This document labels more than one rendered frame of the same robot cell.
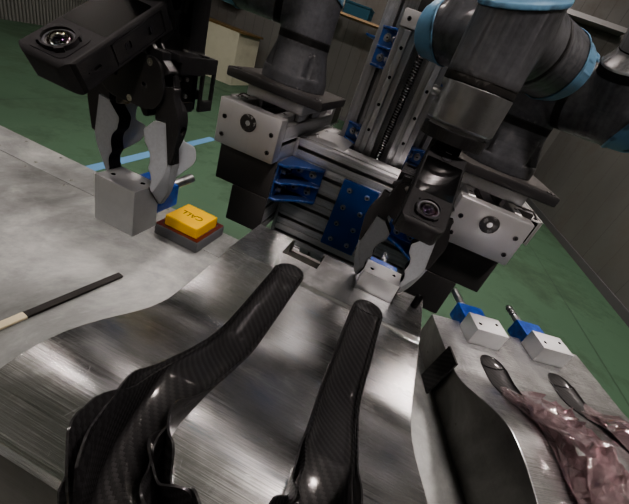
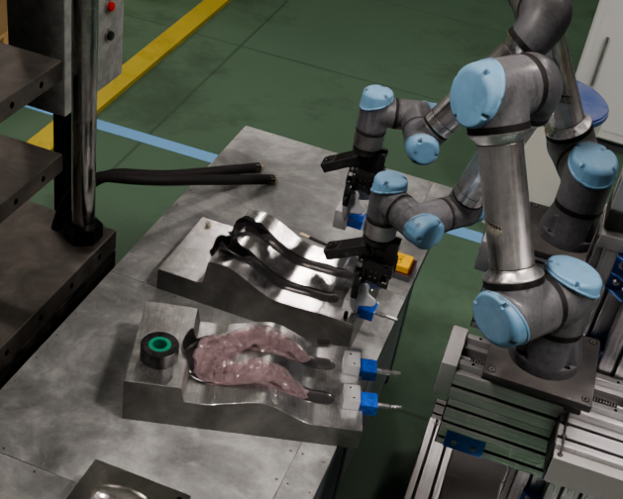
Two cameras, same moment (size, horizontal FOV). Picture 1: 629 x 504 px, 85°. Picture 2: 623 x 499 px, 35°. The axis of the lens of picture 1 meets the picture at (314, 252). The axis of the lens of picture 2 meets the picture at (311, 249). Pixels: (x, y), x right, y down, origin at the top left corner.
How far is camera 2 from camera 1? 232 cm
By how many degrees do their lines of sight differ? 77
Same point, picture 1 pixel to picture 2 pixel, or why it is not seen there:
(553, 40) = (377, 204)
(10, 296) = (317, 232)
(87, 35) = (333, 159)
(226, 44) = not seen: outside the picture
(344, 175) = not seen: hidden behind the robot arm
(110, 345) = (271, 224)
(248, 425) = (255, 245)
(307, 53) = (555, 211)
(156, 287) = not seen: hidden behind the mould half
